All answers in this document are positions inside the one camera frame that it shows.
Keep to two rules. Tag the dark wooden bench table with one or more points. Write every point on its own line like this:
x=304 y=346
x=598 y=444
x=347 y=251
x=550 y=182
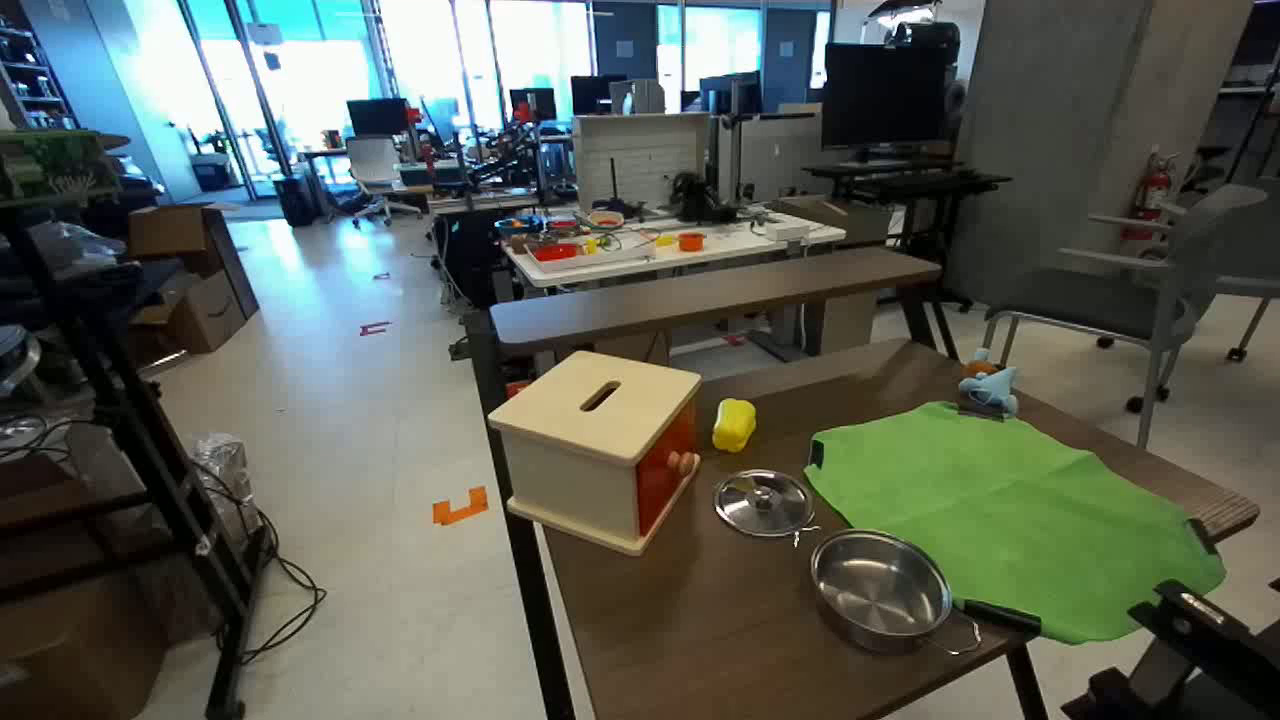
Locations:
x=694 y=298

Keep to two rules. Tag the blue plush mouse doll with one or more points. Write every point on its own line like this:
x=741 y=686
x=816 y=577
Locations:
x=989 y=389

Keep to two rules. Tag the steel pot lid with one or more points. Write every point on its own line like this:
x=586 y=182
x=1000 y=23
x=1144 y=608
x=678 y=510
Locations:
x=763 y=507

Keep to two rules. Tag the white office chair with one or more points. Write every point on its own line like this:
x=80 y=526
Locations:
x=379 y=164

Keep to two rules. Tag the white table with toys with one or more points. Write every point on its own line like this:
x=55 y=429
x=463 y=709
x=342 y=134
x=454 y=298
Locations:
x=746 y=241

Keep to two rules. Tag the brown cardboard boxes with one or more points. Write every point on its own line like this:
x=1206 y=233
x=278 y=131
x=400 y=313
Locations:
x=201 y=301

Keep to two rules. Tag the green microfiber cloth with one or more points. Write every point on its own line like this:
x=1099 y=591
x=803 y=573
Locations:
x=1015 y=522

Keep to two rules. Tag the wooden slotted toy box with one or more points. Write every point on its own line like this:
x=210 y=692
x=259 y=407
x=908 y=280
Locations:
x=586 y=412

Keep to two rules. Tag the red fire extinguisher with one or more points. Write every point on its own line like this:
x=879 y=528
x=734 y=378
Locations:
x=1151 y=196

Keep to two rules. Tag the stainless steel pot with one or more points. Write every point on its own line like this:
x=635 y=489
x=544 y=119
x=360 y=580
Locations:
x=882 y=591

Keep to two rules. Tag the black cloth clip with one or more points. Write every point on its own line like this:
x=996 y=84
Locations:
x=1000 y=618
x=814 y=454
x=1202 y=532

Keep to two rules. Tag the black standing desk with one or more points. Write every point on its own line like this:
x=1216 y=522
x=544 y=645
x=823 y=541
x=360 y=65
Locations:
x=906 y=185

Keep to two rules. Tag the white desk partition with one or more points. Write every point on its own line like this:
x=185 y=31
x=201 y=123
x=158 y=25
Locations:
x=643 y=157

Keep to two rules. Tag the grey armchair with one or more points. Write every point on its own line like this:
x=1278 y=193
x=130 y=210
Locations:
x=1173 y=306

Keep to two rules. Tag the black metal rack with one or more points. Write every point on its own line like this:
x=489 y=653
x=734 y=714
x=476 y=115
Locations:
x=144 y=454

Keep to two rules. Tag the white plastic bag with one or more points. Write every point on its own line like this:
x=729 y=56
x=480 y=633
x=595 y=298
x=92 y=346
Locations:
x=227 y=467

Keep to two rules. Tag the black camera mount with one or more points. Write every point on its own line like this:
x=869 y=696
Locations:
x=1187 y=653

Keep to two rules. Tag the large black monitor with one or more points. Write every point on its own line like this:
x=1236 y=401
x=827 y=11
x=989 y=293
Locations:
x=884 y=96

